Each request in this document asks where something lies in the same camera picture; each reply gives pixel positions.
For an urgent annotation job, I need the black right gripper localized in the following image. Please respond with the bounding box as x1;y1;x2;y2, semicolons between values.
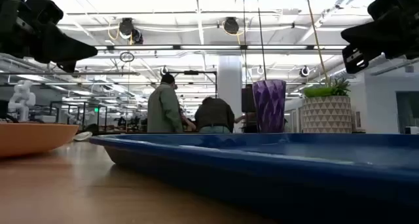
340;0;419;75

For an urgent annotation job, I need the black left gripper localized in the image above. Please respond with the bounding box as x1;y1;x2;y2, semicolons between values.
0;0;98;73

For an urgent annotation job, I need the orange plate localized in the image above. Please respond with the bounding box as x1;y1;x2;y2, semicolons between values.
0;121;80;159

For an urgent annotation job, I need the purple faceted plastic cup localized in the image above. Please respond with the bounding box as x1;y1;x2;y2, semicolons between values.
251;79;287;134

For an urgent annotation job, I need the blue plastic tray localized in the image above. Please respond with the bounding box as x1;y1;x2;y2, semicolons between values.
88;132;419;224

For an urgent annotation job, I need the white humanoid robot figure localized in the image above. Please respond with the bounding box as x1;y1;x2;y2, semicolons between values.
7;79;37;122

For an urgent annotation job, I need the green potted plant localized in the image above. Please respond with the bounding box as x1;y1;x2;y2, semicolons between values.
303;76;352;98

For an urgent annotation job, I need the triangle-patterned plant pot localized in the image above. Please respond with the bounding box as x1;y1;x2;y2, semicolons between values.
301;95;353;134

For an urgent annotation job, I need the person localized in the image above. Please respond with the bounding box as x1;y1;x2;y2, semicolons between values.
147;73;184;134
194;96;236;134

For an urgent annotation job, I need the black monitor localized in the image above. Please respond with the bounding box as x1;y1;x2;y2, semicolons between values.
241;88;255;113

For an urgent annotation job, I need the long ceiling light strip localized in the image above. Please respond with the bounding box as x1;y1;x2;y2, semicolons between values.
94;44;348;51

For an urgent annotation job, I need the white building column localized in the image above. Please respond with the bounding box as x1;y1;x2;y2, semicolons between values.
217;56;244;134

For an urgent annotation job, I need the yellow hanging cable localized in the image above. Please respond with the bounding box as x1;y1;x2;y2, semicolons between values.
304;0;329;86

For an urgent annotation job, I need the black workbench frame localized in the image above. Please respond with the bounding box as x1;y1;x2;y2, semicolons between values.
48;100;109;134

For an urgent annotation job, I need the hanging black cable loop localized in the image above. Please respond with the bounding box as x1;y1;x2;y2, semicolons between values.
118;50;136;63

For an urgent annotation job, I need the black ceiling cable reel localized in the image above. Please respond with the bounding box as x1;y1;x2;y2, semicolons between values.
223;16;240;35
131;28;145;45
118;17;136;39

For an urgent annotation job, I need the black metal frame stand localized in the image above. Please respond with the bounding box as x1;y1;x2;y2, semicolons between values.
164;70;219;120

